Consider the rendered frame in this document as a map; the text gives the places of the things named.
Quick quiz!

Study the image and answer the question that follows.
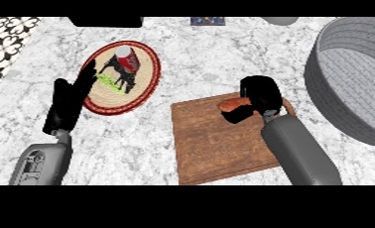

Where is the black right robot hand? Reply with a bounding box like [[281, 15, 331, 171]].
[[220, 74, 284, 125]]

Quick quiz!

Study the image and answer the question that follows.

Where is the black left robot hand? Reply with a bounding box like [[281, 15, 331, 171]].
[[42, 57, 98, 137]]

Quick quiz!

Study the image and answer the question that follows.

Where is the orange sweet potato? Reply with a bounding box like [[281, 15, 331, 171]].
[[217, 97, 257, 113]]

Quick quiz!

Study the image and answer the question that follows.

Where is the grey wicker basket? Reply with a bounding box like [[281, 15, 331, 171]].
[[303, 17, 375, 147]]

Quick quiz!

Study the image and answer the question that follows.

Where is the brown wooden cutting board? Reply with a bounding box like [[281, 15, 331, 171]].
[[169, 90, 297, 186]]

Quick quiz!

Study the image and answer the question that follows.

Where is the round red-rimmed woven placemat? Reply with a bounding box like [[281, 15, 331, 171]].
[[78, 40, 163, 116]]

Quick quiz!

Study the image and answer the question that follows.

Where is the red can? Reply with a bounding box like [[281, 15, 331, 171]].
[[114, 45, 143, 73]]

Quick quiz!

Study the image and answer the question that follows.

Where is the grey round object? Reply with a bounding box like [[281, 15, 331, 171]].
[[260, 17, 300, 27]]

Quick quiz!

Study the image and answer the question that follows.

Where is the dark blue box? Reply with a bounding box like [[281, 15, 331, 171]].
[[189, 17, 229, 27]]

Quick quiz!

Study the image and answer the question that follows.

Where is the black appliance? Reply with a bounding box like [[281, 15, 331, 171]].
[[67, 17, 145, 29]]

